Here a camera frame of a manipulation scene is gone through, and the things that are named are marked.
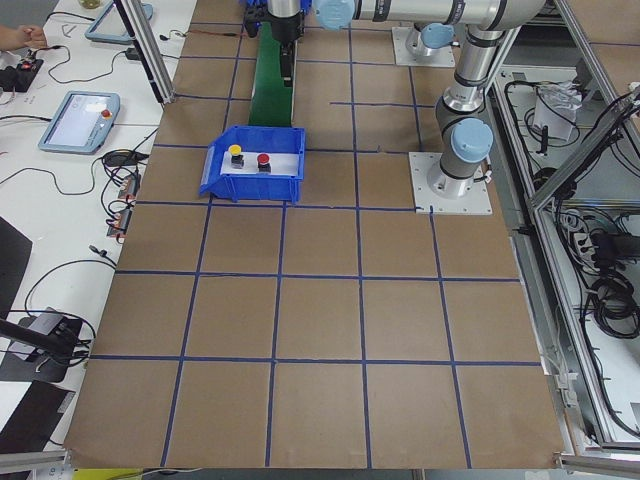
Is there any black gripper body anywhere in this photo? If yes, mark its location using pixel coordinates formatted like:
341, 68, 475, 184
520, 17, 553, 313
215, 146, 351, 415
272, 14, 303, 45

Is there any red push button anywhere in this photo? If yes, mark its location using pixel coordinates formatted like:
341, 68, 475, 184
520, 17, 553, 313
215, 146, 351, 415
256, 153, 271, 173

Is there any yellow push button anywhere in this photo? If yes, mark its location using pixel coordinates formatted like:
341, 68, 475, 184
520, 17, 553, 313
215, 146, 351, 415
228, 144, 244, 169

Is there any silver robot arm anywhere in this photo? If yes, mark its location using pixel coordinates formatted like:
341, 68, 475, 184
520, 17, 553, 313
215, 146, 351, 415
267, 0, 311, 87
312, 1, 544, 199

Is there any person hand at desk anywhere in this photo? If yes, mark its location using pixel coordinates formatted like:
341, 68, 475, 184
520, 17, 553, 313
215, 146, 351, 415
0, 25, 48, 51

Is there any green conveyor belt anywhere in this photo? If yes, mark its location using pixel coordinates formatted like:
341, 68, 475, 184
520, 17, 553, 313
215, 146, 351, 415
248, 23, 294, 127

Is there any left white foam pad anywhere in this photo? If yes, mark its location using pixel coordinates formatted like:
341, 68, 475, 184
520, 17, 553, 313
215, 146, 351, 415
219, 151, 300, 180

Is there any left blue plastic bin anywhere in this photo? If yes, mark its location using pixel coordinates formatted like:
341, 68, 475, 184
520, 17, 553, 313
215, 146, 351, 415
199, 125, 305, 203

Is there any black power adapter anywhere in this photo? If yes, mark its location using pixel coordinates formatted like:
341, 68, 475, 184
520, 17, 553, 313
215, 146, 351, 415
125, 47, 141, 61

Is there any far teach pendant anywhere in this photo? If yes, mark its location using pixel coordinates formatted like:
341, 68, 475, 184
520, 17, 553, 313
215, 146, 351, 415
85, 1, 132, 45

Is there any teach pendant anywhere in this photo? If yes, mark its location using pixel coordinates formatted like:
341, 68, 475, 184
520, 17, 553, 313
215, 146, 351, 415
85, 1, 132, 45
38, 91, 120, 154

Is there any near teach pendant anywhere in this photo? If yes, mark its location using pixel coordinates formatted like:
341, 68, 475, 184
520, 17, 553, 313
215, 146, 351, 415
38, 91, 120, 154

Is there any brown paper table cover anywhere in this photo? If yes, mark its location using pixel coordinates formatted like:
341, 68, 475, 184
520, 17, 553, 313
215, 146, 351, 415
65, 1, 564, 469

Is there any red black wire pair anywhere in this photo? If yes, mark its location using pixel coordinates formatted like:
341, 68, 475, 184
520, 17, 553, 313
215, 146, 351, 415
159, 29, 246, 42

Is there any aluminium frame post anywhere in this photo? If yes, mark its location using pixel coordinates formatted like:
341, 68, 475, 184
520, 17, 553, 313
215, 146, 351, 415
114, 0, 175, 105

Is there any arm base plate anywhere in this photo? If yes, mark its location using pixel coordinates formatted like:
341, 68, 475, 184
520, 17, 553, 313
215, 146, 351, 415
409, 152, 493, 216
392, 23, 455, 68

